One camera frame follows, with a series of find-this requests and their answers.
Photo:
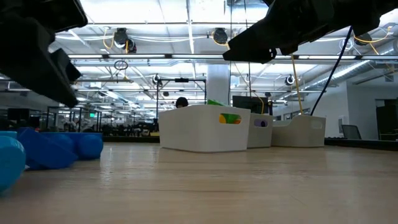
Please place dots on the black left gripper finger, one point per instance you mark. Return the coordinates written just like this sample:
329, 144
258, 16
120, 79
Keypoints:
40, 77
66, 63

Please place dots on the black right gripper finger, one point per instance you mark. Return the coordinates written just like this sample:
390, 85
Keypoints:
267, 40

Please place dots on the large blue toy block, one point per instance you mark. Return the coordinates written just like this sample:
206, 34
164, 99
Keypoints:
49, 152

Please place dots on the light blue toy block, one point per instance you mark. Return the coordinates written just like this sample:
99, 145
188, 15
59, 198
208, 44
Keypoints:
11, 161

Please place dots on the black monitor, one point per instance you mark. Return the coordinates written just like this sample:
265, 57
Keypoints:
248, 101

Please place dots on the white building column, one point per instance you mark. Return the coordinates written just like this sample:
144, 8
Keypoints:
217, 81

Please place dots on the white plastic storage bin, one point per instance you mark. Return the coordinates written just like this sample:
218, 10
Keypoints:
186, 130
258, 137
298, 133

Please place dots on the person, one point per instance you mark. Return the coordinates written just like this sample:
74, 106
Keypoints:
182, 102

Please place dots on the grey office chair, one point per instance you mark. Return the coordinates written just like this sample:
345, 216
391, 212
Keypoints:
351, 132

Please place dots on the black metal stand frame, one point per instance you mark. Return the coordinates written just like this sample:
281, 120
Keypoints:
182, 80

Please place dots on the dark wall screen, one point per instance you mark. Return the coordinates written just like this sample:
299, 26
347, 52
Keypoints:
387, 116

